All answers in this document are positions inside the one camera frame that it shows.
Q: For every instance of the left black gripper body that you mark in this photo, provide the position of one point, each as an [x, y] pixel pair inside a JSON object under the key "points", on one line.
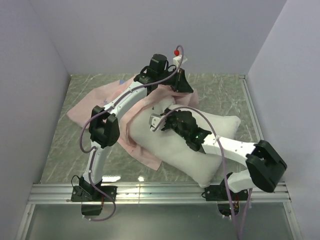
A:
{"points": [[172, 81]]}

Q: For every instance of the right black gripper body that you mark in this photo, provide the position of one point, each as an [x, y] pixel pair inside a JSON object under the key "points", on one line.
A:
{"points": [[171, 123]]}

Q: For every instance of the white pillow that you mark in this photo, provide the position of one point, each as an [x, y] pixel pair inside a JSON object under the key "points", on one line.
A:
{"points": [[179, 162]]}

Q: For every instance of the pink cartoon pillowcase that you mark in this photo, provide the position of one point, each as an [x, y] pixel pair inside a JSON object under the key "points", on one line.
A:
{"points": [[106, 95]]}

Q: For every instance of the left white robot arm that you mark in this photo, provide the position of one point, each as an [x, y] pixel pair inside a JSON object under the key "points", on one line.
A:
{"points": [[103, 124]]}

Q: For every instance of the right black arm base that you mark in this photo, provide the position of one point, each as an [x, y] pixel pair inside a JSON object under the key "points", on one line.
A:
{"points": [[218, 193]]}

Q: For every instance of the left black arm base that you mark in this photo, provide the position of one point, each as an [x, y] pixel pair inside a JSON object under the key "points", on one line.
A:
{"points": [[92, 199]]}

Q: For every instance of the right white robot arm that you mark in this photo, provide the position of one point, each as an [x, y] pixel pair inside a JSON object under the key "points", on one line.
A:
{"points": [[263, 166]]}

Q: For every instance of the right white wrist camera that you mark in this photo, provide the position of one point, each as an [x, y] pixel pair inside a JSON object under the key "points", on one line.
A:
{"points": [[157, 122]]}

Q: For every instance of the side aluminium rail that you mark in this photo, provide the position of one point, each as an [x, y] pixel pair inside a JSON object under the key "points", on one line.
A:
{"points": [[251, 108]]}

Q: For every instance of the aluminium mounting rail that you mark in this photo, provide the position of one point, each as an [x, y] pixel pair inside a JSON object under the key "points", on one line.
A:
{"points": [[149, 193]]}

